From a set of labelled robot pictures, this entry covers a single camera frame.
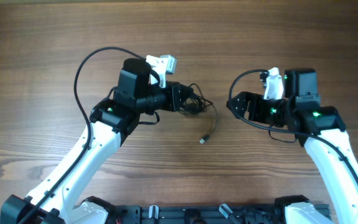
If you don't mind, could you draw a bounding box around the thick black USB cable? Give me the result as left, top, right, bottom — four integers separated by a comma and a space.
181, 93, 219, 145

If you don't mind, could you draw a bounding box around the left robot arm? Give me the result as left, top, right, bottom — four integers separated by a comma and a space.
0, 55, 193, 223

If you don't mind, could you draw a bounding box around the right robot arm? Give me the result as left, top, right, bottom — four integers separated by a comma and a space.
226, 67, 358, 223

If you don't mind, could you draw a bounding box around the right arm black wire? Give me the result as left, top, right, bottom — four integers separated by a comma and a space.
227, 68, 358, 222

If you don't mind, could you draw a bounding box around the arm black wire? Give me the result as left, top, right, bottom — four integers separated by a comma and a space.
227, 68, 358, 222
17, 46, 161, 224

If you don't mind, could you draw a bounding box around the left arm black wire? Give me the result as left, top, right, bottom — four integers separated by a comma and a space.
17, 46, 161, 224

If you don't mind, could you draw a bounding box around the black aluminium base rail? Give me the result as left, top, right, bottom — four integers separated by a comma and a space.
114, 204, 284, 224

